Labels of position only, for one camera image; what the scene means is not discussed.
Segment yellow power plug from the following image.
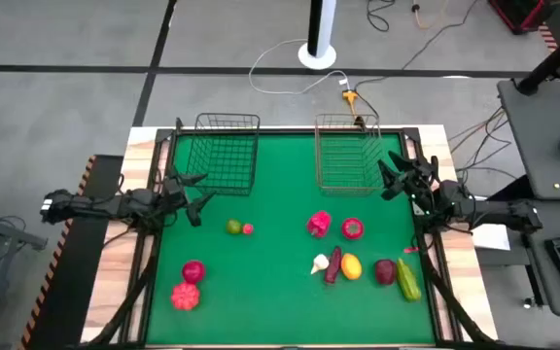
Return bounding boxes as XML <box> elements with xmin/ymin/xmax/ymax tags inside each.
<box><xmin>341</xmin><ymin>88</ymin><xmax>359</xmax><ymax>118</ymax></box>

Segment dark red apple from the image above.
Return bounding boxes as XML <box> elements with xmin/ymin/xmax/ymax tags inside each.
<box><xmin>374</xmin><ymin>259</ymin><xmax>398</xmax><ymax>287</ymax></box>

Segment white floor cable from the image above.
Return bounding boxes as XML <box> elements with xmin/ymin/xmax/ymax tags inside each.
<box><xmin>248</xmin><ymin>38</ymin><xmax>352</xmax><ymax>96</ymax></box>

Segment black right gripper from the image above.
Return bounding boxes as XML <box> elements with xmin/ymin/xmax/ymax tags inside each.
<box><xmin>377</xmin><ymin>150</ymin><xmax>444</xmax><ymax>216</ymax></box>

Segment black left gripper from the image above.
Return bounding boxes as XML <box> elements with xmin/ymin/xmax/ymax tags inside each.
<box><xmin>159</xmin><ymin>166</ymin><xmax>217</xmax><ymax>228</ymax></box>

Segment white paper sheet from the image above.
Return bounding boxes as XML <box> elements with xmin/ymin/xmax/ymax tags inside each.
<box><xmin>472</xmin><ymin>223</ymin><xmax>512</xmax><ymax>252</ymax></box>

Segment orange floor cable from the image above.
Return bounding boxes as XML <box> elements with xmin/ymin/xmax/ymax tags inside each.
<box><xmin>410</xmin><ymin>0</ymin><xmax>449</xmax><ymax>30</ymax></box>

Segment green table mat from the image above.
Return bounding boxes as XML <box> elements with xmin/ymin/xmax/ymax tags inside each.
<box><xmin>146</xmin><ymin>131</ymin><xmax>437</xmax><ymax>346</ymax></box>

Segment bright red apple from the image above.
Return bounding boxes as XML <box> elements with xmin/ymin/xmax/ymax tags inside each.
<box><xmin>181</xmin><ymin>260</ymin><xmax>207</xmax><ymax>285</ymax></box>

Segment red tomato green stem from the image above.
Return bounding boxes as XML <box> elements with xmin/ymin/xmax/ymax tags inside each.
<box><xmin>341</xmin><ymin>217</ymin><xmax>366</xmax><ymax>241</ymax></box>

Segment gold wire basket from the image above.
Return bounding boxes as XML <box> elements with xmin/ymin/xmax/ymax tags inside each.
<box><xmin>313</xmin><ymin>113</ymin><xmax>389</xmax><ymax>197</ymax></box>

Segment black table frame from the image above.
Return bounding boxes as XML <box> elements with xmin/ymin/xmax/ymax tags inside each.
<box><xmin>85</xmin><ymin>116</ymin><xmax>500</xmax><ymax>350</ymax></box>

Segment white garlic bulb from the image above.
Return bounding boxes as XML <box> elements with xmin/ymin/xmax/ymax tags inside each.
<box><xmin>309</xmin><ymin>253</ymin><xmax>331</xmax><ymax>276</ymax></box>

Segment black white pole stand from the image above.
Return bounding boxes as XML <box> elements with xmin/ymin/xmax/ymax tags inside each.
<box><xmin>297</xmin><ymin>0</ymin><xmax>337</xmax><ymax>70</ymax></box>

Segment yellow mango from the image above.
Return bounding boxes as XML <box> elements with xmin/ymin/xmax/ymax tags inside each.
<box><xmin>340</xmin><ymin>252</ymin><xmax>364</xmax><ymax>282</ymax></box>

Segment black hazard-striped platform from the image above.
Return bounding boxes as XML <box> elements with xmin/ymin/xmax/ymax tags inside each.
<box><xmin>17</xmin><ymin>154</ymin><xmax>124</xmax><ymax>350</ymax></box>

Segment dark purple eggplant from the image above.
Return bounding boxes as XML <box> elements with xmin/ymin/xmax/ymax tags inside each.
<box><xmin>324</xmin><ymin>245</ymin><xmax>343</xmax><ymax>286</ymax></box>

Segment green cucumber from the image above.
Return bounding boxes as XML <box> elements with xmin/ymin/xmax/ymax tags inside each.
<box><xmin>396</xmin><ymin>257</ymin><xmax>423</xmax><ymax>303</ymax></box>

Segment black cable bundle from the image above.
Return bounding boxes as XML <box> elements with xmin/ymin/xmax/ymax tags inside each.
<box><xmin>447</xmin><ymin>106</ymin><xmax>519</xmax><ymax>184</ymax></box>

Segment black floor cable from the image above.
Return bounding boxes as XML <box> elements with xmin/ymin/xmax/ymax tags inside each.
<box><xmin>366</xmin><ymin>0</ymin><xmax>392</xmax><ymax>33</ymax></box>
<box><xmin>352</xmin><ymin>0</ymin><xmax>480</xmax><ymax>123</ymax></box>

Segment red black generator box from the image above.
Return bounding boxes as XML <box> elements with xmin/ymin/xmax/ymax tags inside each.
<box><xmin>487</xmin><ymin>0</ymin><xmax>551</xmax><ymax>35</ymax></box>

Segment grey desk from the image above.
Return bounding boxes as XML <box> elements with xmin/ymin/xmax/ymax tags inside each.
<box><xmin>497</xmin><ymin>77</ymin><xmax>560</xmax><ymax>201</ymax></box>
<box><xmin>473</xmin><ymin>198</ymin><xmax>560</xmax><ymax>317</ymax></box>

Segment pink bell pepper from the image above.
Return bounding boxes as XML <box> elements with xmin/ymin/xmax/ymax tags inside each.
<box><xmin>306</xmin><ymin>210</ymin><xmax>333</xmax><ymax>239</ymax></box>

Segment red-orange ribbed pumpkin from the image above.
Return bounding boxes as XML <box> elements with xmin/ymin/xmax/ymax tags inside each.
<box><xmin>170</xmin><ymin>282</ymin><xmax>201</xmax><ymax>312</ymax></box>

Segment black wire basket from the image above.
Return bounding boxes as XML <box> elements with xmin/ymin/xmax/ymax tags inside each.
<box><xmin>185</xmin><ymin>112</ymin><xmax>262</xmax><ymax>197</ymax></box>

